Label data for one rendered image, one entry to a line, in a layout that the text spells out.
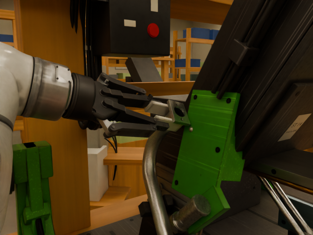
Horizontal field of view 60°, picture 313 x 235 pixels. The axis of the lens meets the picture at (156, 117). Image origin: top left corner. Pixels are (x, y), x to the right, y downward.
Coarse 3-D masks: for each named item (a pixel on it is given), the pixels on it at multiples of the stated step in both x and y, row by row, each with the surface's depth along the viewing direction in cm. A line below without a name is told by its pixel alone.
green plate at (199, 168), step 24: (192, 96) 56; (216, 96) 50; (192, 120) 55; (216, 120) 49; (192, 144) 53; (216, 144) 48; (192, 168) 52; (216, 168) 48; (240, 168) 52; (192, 192) 51
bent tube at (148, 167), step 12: (180, 108) 56; (180, 120) 53; (156, 132) 58; (168, 132) 58; (156, 144) 59; (144, 156) 60; (144, 168) 59; (144, 180) 58; (156, 180) 58; (156, 192) 56; (156, 204) 54; (156, 216) 53; (156, 228) 52; (168, 228) 51
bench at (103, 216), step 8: (128, 200) 92; (136, 200) 92; (144, 200) 92; (96, 208) 87; (104, 208) 86; (112, 208) 86; (120, 208) 86; (128, 208) 86; (136, 208) 86; (96, 216) 82; (104, 216) 82; (112, 216) 82; (120, 216) 82; (128, 216) 82; (96, 224) 77; (104, 224) 77; (16, 232) 74; (72, 232) 74; (80, 232) 74
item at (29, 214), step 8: (24, 208) 51; (48, 208) 53; (24, 216) 51; (32, 216) 51; (40, 216) 51; (48, 216) 53; (24, 224) 52; (40, 224) 51; (48, 224) 54; (24, 232) 51; (40, 232) 50; (48, 232) 53
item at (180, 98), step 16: (160, 96) 78; (176, 96) 78; (160, 144) 75; (176, 144) 69; (160, 160) 76; (176, 160) 70; (256, 176) 82; (224, 192) 74; (240, 192) 79; (256, 192) 84; (240, 208) 80; (208, 224) 73
